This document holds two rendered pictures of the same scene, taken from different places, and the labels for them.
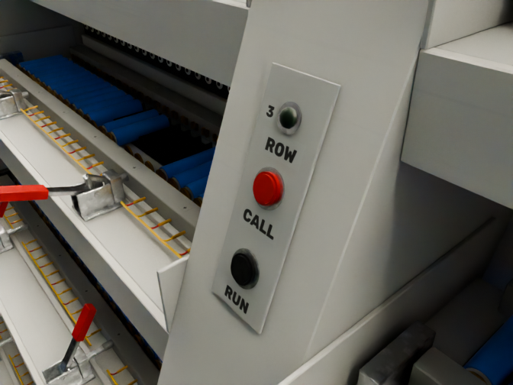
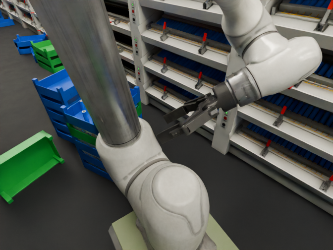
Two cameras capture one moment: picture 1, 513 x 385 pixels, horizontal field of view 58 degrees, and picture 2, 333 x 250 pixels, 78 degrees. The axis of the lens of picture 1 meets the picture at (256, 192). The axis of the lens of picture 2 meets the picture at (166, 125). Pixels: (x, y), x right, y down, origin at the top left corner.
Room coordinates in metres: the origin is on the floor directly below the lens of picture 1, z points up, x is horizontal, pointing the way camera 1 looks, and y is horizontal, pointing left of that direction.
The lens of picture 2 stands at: (-0.15, 0.77, 0.90)
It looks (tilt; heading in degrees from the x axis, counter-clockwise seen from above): 40 degrees down; 2
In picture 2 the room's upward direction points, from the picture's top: straight up
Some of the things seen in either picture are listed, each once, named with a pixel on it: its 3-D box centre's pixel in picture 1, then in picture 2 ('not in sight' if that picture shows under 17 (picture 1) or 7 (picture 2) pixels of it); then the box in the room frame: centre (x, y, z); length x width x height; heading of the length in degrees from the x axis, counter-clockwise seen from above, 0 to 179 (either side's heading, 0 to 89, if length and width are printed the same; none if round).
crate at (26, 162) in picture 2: not in sight; (27, 165); (0.46, 1.48, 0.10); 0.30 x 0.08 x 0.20; 149
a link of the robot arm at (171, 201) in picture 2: not in sight; (172, 205); (0.10, 0.77, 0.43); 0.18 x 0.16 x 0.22; 40
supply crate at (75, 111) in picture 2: not in sight; (104, 103); (0.63, 1.09, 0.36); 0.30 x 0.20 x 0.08; 154
